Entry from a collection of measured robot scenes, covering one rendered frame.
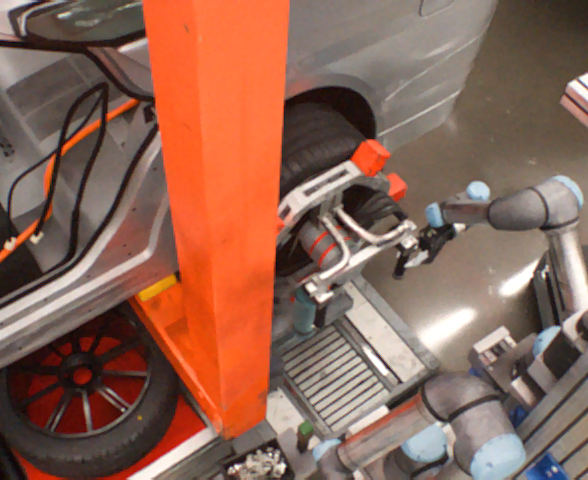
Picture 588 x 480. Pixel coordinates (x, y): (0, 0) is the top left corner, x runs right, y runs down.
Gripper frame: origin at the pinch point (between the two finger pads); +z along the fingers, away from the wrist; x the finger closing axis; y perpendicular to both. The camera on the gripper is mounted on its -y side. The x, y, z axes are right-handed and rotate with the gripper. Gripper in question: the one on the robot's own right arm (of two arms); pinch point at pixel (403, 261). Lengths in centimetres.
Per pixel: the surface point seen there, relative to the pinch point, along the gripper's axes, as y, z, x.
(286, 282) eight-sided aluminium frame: -20.2, 28.6, -24.6
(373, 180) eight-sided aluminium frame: 20.9, -0.4, -20.5
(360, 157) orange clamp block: 29.3, 2.5, -25.3
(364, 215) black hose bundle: 17.1, 8.6, -13.4
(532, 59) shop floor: -83, -207, -95
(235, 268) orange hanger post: 72, 71, 9
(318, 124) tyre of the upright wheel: 33, 8, -41
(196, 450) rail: -45, 84, 1
